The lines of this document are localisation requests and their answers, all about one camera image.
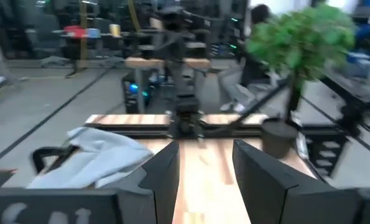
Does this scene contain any black clothes hanger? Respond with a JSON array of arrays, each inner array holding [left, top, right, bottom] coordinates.
[[31, 145, 80, 175]]

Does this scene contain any black plant pot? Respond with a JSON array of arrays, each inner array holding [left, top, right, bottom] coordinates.
[[260, 117, 300, 160]]

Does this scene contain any yellow pole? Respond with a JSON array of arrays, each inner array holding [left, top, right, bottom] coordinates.
[[78, 0, 90, 71]]

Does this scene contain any green leafy plant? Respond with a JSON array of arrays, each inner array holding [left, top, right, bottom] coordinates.
[[246, 3, 357, 123]]

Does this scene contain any wooden workstation table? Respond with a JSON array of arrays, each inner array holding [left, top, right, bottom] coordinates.
[[124, 57, 211, 114]]

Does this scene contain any red container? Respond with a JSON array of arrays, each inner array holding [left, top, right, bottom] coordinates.
[[62, 25, 86, 39]]

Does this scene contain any blue container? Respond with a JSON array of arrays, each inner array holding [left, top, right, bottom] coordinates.
[[85, 27, 102, 39]]

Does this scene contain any yellow cup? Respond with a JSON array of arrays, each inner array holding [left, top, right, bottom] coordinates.
[[109, 24, 122, 37]]

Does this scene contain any black computer tower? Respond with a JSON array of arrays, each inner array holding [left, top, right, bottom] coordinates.
[[121, 70, 153, 114]]

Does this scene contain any blue-grey cloth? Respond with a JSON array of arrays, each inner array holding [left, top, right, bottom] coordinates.
[[27, 126, 155, 189]]

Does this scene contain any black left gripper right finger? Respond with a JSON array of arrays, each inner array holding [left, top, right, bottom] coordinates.
[[233, 139, 363, 224]]

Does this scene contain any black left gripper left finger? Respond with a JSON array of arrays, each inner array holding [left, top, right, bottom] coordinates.
[[139, 141, 181, 224]]

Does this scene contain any person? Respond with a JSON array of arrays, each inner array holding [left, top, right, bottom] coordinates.
[[346, 17, 370, 93], [218, 3, 287, 114]]

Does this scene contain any black aluminium table frame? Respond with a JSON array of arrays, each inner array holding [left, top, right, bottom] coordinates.
[[84, 121, 299, 139]]

